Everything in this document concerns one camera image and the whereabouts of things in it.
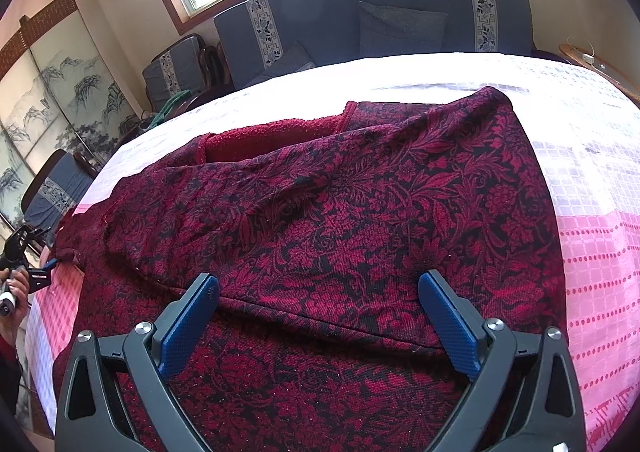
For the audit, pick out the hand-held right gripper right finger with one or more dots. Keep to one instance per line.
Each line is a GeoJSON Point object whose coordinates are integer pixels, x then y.
{"type": "Point", "coordinates": [450, 322]}

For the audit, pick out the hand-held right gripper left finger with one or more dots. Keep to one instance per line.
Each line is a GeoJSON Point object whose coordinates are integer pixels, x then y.
{"type": "Point", "coordinates": [185, 332]}

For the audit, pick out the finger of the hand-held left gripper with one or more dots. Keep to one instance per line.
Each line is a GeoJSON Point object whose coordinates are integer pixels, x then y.
{"type": "Point", "coordinates": [40, 274]}
{"type": "Point", "coordinates": [35, 233]}

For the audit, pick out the red floral knit sweater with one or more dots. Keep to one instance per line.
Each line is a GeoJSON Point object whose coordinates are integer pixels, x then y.
{"type": "Point", "coordinates": [325, 232]}

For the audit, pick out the person's left forearm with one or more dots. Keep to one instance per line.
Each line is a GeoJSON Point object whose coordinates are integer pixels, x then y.
{"type": "Point", "coordinates": [6, 352]}

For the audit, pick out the person's left hand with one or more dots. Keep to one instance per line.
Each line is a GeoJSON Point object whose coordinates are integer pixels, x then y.
{"type": "Point", "coordinates": [21, 289]}

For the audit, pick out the wooden armchair with grey cushion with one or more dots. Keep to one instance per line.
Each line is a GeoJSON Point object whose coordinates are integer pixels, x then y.
{"type": "Point", "coordinates": [57, 187]}

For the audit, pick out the landscape painted folding screen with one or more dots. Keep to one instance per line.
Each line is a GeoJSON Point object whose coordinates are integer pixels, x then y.
{"type": "Point", "coordinates": [60, 97]}

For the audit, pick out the pink white checked bedsheet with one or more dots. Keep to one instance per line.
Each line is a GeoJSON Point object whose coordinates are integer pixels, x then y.
{"type": "Point", "coordinates": [600, 182]}

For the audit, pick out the black chair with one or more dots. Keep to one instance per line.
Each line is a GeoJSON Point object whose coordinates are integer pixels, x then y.
{"type": "Point", "coordinates": [182, 65]}

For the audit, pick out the small grey cushion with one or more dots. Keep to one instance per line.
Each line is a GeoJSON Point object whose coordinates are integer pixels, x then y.
{"type": "Point", "coordinates": [292, 61]}

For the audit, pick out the large grey cushion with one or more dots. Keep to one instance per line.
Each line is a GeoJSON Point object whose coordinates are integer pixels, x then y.
{"type": "Point", "coordinates": [400, 30]}

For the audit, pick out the round wooden table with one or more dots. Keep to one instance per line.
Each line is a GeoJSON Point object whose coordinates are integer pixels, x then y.
{"type": "Point", "coordinates": [612, 72]}

